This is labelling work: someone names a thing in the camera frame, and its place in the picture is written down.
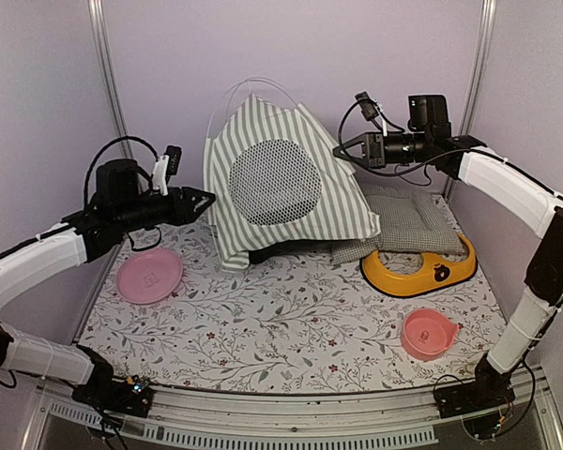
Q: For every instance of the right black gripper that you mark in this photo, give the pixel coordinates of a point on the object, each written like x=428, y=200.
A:
x=374, y=153

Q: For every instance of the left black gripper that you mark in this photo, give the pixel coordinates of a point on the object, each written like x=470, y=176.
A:
x=186, y=214

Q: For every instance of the striped pet tent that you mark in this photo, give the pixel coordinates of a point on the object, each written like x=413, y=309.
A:
x=276, y=179

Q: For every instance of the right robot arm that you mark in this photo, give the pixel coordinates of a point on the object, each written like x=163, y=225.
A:
x=429, y=141

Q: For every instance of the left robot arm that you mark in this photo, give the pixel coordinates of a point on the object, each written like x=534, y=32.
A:
x=127, y=199

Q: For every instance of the pink plate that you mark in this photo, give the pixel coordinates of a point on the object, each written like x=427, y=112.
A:
x=149, y=277

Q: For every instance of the green checkered cushion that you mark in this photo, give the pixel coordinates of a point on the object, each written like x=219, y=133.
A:
x=410, y=222

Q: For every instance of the yellow double bowl holder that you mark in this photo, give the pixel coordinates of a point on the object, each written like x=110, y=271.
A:
x=436, y=273

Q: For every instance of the pink bowl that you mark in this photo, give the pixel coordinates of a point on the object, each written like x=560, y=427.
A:
x=427, y=334

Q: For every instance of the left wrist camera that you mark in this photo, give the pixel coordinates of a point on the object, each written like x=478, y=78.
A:
x=165, y=167

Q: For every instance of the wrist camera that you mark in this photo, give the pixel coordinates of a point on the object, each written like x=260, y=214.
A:
x=370, y=111
x=165, y=167

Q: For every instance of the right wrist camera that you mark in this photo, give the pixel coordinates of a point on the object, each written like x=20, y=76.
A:
x=370, y=111

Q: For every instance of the right aluminium frame post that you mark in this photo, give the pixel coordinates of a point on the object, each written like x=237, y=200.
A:
x=482, y=52

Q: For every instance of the aluminium frame post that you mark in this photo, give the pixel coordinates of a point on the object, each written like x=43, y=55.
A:
x=106, y=68
x=482, y=52

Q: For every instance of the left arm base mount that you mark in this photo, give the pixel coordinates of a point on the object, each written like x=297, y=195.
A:
x=131, y=396

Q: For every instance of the left aluminium frame post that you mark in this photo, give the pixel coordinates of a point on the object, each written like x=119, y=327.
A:
x=106, y=68

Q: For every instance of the front aluminium rail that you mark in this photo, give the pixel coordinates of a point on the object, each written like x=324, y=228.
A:
x=417, y=418

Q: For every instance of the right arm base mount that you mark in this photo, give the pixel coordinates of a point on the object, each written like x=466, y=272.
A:
x=454, y=397

